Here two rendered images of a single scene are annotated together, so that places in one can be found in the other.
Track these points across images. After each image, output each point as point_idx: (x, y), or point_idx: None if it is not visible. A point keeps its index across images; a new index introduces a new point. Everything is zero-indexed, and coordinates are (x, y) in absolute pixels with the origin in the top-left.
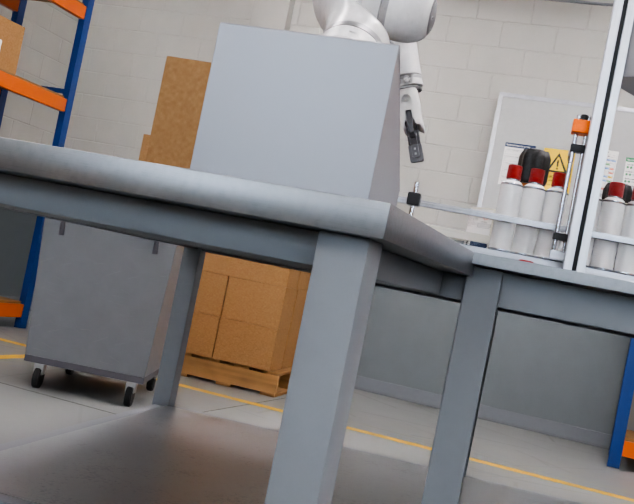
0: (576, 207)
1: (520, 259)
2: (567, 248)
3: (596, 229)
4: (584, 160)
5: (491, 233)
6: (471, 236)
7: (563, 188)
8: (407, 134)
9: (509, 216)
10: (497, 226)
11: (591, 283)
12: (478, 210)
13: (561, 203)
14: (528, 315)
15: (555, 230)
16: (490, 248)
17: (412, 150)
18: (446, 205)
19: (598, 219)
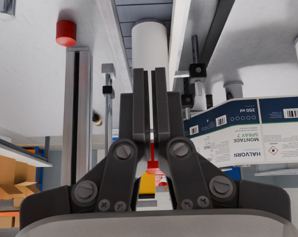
0: (63, 127)
1: (58, 38)
2: (65, 82)
3: (297, 133)
4: (60, 183)
5: (144, 43)
6: (173, 13)
7: (105, 148)
8: (98, 198)
9: (122, 83)
10: (134, 59)
11: None
12: (115, 62)
13: (105, 130)
14: None
15: (105, 96)
16: (137, 22)
17: (120, 120)
18: (104, 26)
19: None
